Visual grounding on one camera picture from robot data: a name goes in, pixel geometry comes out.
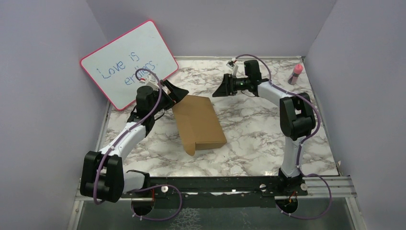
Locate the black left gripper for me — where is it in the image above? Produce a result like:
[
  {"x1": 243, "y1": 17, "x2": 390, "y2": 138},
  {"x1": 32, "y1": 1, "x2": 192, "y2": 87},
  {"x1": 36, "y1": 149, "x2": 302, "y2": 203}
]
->
[{"x1": 150, "y1": 80, "x2": 189, "y2": 115}]

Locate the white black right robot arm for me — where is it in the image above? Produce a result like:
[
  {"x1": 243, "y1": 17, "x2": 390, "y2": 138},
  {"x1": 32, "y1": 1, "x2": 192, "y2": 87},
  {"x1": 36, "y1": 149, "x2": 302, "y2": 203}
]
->
[{"x1": 212, "y1": 59, "x2": 319, "y2": 195}]

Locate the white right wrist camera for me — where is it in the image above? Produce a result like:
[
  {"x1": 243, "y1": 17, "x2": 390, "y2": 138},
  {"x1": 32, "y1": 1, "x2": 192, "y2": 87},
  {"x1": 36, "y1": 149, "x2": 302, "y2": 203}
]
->
[{"x1": 226, "y1": 57, "x2": 238, "y2": 76}]

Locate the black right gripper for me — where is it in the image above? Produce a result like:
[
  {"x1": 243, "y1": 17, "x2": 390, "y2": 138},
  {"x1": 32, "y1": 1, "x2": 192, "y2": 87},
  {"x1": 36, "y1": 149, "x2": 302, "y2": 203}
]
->
[{"x1": 212, "y1": 74, "x2": 250, "y2": 98}]

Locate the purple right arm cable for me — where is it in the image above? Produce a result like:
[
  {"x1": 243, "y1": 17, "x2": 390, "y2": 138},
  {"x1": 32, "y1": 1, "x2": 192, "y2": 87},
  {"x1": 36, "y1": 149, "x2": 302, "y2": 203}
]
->
[{"x1": 233, "y1": 54, "x2": 333, "y2": 220}]

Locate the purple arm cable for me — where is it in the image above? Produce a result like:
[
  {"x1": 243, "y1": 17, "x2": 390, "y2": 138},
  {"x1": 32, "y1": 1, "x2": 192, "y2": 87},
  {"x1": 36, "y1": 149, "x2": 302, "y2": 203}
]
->
[
  {"x1": 92, "y1": 68, "x2": 183, "y2": 222},
  {"x1": 233, "y1": 54, "x2": 333, "y2": 220}
]

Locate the pink capped marker bottle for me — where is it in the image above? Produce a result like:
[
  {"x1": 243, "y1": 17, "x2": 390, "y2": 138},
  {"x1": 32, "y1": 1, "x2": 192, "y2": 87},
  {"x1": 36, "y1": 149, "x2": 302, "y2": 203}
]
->
[{"x1": 288, "y1": 64, "x2": 304, "y2": 85}]

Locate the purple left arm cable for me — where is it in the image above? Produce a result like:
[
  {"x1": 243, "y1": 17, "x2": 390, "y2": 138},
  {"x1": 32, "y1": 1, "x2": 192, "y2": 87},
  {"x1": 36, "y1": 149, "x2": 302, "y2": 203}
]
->
[{"x1": 92, "y1": 68, "x2": 183, "y2": 222}]

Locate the brown cardboard box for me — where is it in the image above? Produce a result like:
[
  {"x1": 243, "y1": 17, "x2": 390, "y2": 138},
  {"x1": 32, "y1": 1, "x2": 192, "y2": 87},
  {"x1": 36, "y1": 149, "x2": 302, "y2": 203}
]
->
[{"x1": 172, "y1": 95, "x2": 227, "y2": 156}]

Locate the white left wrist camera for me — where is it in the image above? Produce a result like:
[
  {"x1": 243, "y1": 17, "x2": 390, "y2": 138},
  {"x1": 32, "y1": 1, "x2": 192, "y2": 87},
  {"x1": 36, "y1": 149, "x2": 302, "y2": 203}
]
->
[{"x1": 140, "y1": 77, "x2": 159, "y2": 91}]

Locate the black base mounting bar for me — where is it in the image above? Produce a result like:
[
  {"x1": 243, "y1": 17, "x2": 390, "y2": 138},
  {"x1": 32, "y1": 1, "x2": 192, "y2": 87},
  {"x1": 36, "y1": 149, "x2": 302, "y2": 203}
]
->
[{"x1": 122, "y1": 176, "x2": 307, "y2": 209}]

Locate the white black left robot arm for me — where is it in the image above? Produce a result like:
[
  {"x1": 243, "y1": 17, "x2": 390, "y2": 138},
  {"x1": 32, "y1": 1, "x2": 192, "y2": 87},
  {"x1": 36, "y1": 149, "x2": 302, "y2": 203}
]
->
[{"x1": 79, "y1": 80, "x2": 189, "y2": 204}]

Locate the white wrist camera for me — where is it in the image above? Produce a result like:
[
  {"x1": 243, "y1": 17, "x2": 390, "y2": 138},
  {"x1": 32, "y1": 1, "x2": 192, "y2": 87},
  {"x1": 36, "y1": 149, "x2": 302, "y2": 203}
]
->
[
  {"x1": 226, "y1": 57, "x2": 238, "y2": 76},
  {"x1": 140, "y1": 77, "x2": 159, "y2": 91}
]

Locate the pink framed whiteboard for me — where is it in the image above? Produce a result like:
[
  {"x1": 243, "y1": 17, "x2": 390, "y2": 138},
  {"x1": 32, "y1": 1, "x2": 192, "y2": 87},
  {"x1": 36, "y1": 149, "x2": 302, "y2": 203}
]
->
[{"x1": 79, "y1": 21, "x2": 179, "y2": 110}]

